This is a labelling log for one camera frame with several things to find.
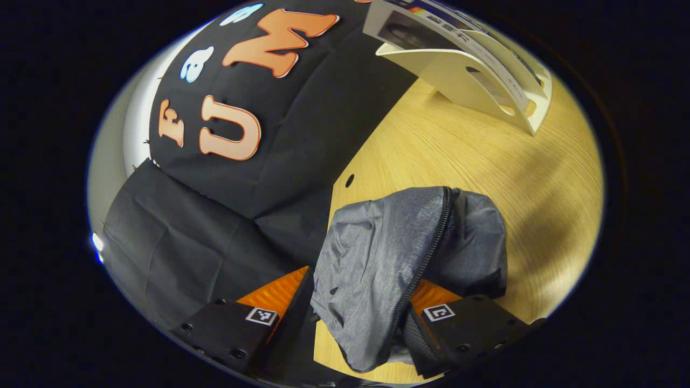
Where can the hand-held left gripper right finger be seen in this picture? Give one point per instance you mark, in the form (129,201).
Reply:
(423,347)

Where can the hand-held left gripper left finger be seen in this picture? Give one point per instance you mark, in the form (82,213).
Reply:
(294,323)

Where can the grey schoolbag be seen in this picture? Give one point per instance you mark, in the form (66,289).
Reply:
(372,258)

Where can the white bookshelf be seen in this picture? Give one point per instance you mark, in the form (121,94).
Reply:
(458,75)

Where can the grey portrait cover book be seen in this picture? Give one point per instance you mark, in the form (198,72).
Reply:
(409,32)

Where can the ceiling light strip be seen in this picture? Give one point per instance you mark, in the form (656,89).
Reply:
(97,243)

